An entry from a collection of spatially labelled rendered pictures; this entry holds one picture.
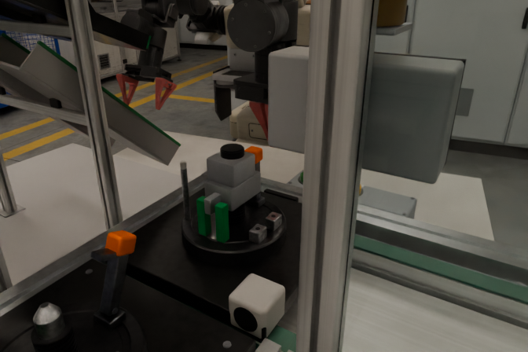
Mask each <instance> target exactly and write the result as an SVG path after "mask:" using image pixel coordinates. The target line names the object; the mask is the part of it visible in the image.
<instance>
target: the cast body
mask: <svg viewBox="0 0 528 352"><path fill-rule="evenodd" d="M207 178H208V180H207V181H205V182H204V188H205V197H207V198H205V199H204V210H205V214H208V215H212V214H214V213H215V205H216V204H218V203H219V202H223V203H225V204H228V210H229V211H234V210H235V209H237V208H238V207H239V206H241V205H242V204H244V203H245V202H247V201H248V200H249V199H251V198H252V197H253V196H255V195H256V194H258V193H259V192H260V191H261V173H260V172H259V171H256V170H255V154H253V153H249V152H245V151H244V147H243V146H242V145H239V144H226V145H223V146H222V147H221V148H220V152H218V153H216V154H214V155H213V156H210V157H208V158H207Z"/></svg>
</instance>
